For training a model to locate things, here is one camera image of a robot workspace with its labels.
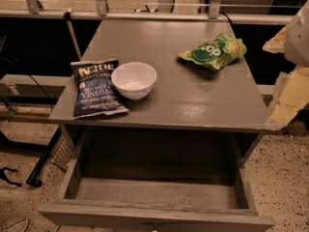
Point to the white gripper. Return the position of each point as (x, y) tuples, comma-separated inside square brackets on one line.
[(298, 39)]

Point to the green rice chip bag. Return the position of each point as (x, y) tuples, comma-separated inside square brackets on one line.
[(216, 53)]

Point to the open grey top drawer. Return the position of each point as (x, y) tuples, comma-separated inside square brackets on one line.
[(157, 181)]

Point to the blue kettle chips bag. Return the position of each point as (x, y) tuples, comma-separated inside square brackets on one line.
[(96, 94)]

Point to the white bowl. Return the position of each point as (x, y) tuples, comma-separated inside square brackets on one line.
[(134, 80)]

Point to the metal railing frame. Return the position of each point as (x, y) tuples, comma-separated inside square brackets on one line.
[(238, 9)]

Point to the wire mesh basket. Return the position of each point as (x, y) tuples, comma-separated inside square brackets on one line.
[(61, 154)]

